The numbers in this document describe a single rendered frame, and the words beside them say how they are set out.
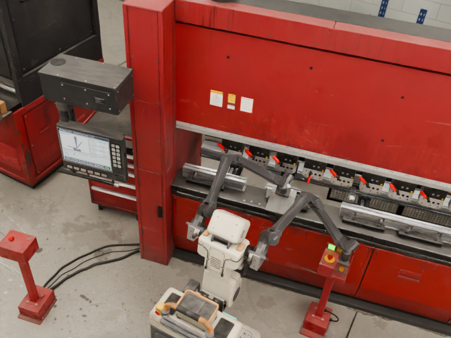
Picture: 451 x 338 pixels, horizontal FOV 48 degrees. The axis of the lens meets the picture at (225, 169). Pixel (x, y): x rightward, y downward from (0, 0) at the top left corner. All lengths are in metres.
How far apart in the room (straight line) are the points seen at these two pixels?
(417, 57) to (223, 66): 1.16
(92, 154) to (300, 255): 1.77
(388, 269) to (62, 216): 2.91
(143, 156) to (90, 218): 1.41
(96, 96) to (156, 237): 1.57
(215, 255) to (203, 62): 1.23
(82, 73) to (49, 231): 2.10
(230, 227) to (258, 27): 1.18
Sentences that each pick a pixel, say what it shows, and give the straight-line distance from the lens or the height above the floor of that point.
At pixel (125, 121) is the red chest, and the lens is 4.37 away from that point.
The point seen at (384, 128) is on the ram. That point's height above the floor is 1.71.
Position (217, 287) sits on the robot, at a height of 0.82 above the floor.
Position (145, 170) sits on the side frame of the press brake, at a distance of 3.76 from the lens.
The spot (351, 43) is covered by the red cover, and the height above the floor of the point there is 2.23.
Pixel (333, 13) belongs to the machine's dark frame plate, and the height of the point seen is 2.30.
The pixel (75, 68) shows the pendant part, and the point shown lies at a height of 1.95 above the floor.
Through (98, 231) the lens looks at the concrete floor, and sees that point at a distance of 4.80.
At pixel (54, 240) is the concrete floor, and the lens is 4.80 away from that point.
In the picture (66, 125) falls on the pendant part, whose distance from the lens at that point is 3.33.
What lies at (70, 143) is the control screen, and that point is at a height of 1.47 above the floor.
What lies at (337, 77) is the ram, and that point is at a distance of 3.16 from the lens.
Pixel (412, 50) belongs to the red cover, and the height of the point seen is 2.26.
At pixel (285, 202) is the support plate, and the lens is 3.65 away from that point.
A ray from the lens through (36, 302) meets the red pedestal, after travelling 4.26.
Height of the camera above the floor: 3.52
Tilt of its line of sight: 41 degrees down
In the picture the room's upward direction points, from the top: 5 degrees clockwise
